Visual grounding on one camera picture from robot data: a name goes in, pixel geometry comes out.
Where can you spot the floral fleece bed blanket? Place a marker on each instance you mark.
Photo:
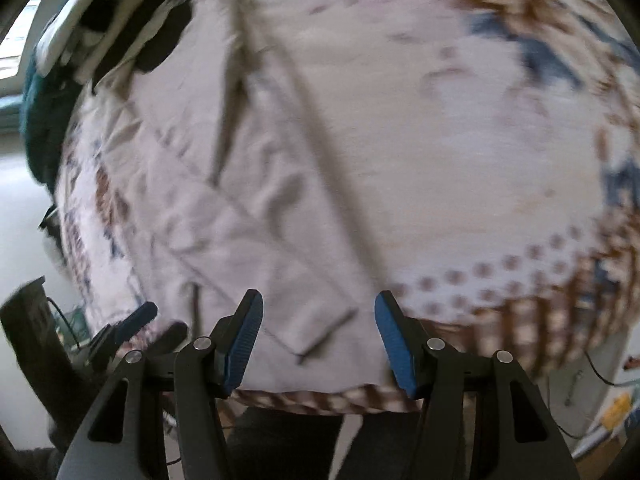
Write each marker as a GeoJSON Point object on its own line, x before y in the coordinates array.
{"type": "Point", "coordinates": [485, 153]}

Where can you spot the black and white clothes pile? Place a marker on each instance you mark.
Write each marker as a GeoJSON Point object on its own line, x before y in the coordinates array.
{"type": "Point", "coordinates": [86, 39]}

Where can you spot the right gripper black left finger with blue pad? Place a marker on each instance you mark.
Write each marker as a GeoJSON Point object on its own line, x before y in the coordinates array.
{"type": "Point", "coordinates": [122, 435]}

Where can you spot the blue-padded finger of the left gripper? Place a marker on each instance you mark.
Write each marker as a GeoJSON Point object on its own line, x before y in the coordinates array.
{"type": "Point", "coordinates": [105, 344]}

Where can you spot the beige garment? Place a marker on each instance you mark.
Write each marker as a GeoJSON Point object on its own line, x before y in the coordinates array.
{"type": "Point", "coordinates": [212, 155]}

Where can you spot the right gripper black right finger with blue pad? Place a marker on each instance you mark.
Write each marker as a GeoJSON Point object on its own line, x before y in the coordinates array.
{"type": "Point", "coordinates": [482, 418]}

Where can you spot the teal plush blanket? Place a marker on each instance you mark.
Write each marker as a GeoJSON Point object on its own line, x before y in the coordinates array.
{"type": "Point", "coordinates": [47, 104]}

